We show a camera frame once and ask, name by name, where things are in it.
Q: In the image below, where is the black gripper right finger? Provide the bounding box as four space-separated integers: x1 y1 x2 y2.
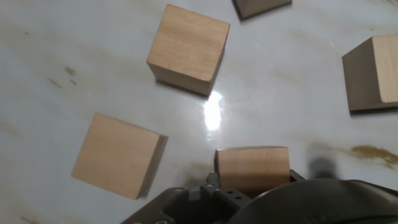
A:
289 169 307 184

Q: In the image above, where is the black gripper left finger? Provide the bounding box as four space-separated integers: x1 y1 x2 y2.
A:
121 172 252 224

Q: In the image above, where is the medium light wooden cube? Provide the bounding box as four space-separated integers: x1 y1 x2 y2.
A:
341 34 398 113
70 112 169 200
232 0 294 20
213 146 292 198
146 3 231 97

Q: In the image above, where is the white marble pattern sheet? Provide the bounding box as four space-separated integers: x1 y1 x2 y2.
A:
0 0 398 224

